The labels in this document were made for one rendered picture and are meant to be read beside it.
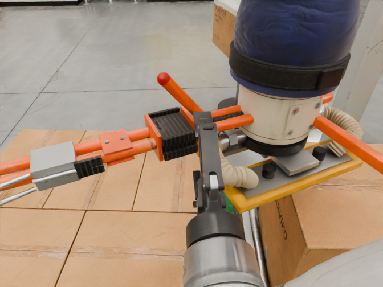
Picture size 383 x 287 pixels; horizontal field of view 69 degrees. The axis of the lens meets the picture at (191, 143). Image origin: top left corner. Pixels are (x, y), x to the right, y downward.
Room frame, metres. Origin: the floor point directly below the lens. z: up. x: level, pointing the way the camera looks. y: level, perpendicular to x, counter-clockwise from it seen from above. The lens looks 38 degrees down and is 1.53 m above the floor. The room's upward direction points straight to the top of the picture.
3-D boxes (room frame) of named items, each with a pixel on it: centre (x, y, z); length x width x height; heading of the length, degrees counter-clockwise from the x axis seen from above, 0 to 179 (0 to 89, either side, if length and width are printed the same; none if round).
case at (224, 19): (2.55, -0.48, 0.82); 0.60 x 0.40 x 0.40; 15
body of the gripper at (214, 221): (0.24, -0.03, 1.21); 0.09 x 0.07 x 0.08; 4
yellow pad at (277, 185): (0.46, -0.23, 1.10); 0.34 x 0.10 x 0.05; 114
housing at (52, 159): (0.36, 0.23, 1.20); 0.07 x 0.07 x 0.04; 24
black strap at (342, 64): (0.55, -0.19, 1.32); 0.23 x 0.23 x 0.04
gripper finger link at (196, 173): (0.37, -0.02, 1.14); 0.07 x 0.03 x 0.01; 4
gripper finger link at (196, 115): (0.37, -0.02, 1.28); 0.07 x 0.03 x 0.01; 4
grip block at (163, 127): (0.45, 0.04, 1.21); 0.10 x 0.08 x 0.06; 24
